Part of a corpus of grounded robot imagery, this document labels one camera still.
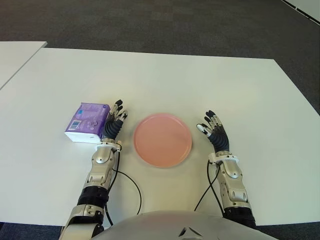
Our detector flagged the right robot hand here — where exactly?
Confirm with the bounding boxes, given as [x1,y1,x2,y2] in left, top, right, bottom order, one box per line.
[196,109,231,154]

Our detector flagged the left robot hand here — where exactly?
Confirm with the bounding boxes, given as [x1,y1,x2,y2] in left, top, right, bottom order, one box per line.
[101,99,129,145]

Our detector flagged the purple tissue paper pack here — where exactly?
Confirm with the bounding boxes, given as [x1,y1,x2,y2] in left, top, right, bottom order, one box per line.
[64,101,111,145]

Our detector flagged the pink round plate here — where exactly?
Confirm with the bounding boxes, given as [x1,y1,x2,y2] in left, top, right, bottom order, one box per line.
[133,112,193,168]

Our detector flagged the grey robot torso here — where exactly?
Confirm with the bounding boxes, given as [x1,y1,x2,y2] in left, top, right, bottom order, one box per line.
[91,209,283,240]

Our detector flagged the white table with grey edge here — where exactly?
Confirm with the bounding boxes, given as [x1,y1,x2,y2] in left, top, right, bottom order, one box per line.
[0,41,48,90]

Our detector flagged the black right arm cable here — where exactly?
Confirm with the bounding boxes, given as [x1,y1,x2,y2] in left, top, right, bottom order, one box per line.
[194,159,225,213]

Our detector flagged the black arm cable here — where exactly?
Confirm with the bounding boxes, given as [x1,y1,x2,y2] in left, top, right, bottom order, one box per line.
[194,159,225,213]
[104,147,143,227]

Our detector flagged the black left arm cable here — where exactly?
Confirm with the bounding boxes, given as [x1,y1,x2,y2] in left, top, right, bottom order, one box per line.
[104,147,143,227]

